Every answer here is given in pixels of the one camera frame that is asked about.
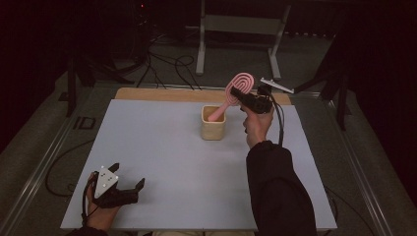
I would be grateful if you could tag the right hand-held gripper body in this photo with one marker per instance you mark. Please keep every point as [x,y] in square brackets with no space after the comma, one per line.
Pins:
[259,103]

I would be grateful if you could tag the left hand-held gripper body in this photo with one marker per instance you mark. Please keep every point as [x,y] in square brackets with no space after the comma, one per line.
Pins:
[106,183]

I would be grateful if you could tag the pink hairbrush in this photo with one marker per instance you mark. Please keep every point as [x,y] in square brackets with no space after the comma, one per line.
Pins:
[241,83]

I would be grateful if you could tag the beige square container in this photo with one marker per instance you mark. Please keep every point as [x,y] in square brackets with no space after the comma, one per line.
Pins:
[213,131]

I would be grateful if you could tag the person's right hand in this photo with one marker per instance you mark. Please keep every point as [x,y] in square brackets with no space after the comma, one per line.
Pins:
[257,128]

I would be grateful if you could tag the person's left hand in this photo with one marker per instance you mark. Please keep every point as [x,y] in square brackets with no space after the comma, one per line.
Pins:
[100,216]

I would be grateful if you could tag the grey metal stand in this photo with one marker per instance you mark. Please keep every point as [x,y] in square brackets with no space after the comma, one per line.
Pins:
[242,24]

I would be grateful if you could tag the black stand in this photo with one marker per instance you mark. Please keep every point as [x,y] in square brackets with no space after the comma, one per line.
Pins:
[341,95]
[72,85]

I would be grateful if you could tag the metal floor rail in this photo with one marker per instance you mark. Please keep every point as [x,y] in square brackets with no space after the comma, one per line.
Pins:
[39,170]
[357,170]

